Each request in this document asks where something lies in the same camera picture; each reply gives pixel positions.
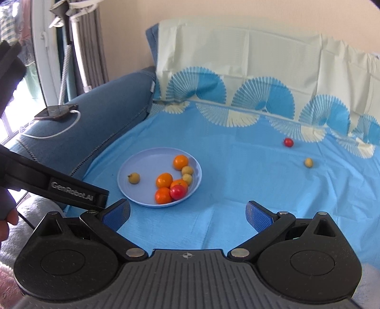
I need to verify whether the yellow-brown longan bottom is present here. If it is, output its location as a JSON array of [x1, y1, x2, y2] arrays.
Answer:
[[182, 174, 193, 186]]

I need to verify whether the white charging cable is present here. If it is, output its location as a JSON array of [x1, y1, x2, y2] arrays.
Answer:
[[22, 109, 82, 140]]

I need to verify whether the blue sofa armrest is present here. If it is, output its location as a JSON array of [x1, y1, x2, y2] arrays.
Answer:
[[9, 67, 156, 182]]

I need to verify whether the grey flexible phone stand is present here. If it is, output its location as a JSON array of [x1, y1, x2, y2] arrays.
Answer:
[[59, 44, 72, 105]]

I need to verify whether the person left hand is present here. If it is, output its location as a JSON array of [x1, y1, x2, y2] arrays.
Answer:
[[0, 187, 19, 242]]

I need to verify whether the grey curtain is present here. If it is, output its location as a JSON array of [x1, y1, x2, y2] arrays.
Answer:
[[70, 8, 109, 93]]

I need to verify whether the light blue round plate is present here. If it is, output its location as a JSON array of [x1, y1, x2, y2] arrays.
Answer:
[[117, 147, 202, 208]]

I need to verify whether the blue patterned bed sheet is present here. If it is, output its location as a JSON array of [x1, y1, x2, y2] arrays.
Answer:
[[84, 20, 379, 266]]

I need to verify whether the black smartphone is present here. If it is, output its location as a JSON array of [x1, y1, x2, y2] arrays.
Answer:
[[34, 104, 79, 120]]

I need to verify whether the red cherry tomato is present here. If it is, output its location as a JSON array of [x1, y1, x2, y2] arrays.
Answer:
[[169, 184, 187, 200], [283, 138, 294, 147]]

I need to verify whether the white window frame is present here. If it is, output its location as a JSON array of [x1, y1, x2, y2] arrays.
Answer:
[[31, 1, 61, 106]]

